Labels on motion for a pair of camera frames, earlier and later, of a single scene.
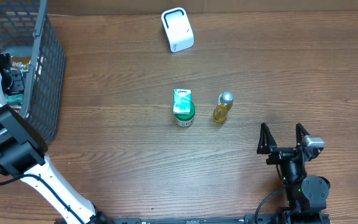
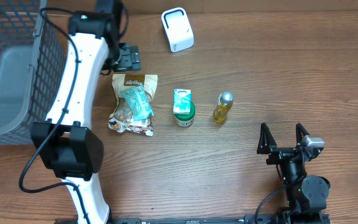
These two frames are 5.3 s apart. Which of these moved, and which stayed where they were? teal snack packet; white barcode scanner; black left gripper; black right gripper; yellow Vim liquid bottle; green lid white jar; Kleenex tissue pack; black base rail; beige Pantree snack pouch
Moved: teal snack packet; beige Pantree snack pouch; black left gripper
Stayed: green lid white jar; Kleenex tissue pack; black right gripper; white barcode scanner; yellow Vim liquid bottle; black base rail
